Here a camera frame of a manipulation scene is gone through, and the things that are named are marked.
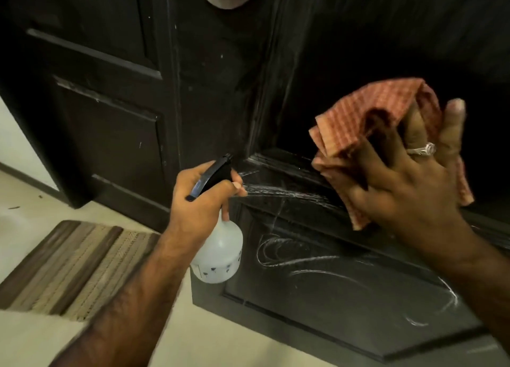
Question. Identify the person's left hand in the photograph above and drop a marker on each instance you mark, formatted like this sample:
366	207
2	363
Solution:
195	211

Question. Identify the person's right hand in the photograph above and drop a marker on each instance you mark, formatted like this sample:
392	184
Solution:
406	191

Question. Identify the white spray bottle black trigger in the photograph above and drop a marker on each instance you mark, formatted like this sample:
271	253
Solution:
219	255

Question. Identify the orange checked cloth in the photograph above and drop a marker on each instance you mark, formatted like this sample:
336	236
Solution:
358	115

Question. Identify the black wooden door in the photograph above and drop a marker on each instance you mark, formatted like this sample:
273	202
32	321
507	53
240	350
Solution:
358	40

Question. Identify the person's left forearm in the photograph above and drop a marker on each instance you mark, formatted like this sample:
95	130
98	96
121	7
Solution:
119	311

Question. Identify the dark wooden side door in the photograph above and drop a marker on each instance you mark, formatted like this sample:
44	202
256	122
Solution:
167	100

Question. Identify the brown striped doormat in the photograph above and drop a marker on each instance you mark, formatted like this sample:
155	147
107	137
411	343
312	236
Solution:
71	271

